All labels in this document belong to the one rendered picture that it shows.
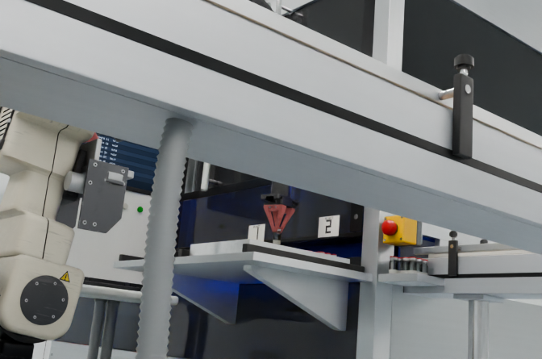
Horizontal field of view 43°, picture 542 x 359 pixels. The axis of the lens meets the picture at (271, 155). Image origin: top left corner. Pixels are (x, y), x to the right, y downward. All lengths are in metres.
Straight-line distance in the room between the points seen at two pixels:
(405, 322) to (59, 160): 0.99
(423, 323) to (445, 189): 1.29
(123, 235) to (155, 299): 2.04
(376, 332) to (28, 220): 0.90
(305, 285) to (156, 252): 1.31
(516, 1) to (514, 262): 1.22
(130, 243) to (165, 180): 2.04
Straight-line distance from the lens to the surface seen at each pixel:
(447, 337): 2.09
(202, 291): 2.23
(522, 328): 2.41
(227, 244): 1.74
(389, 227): 1.81
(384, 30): 2.08
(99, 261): 2.52
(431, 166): 0.72
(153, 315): 0.52
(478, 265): 1.81
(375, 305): 1.86
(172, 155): 0.54
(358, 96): 0.66
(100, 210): 1.61
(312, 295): 1.84
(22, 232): 1.57
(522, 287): 1.74
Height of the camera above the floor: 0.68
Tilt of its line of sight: 15 degrees up
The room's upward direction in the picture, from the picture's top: 5 degrees clockwise
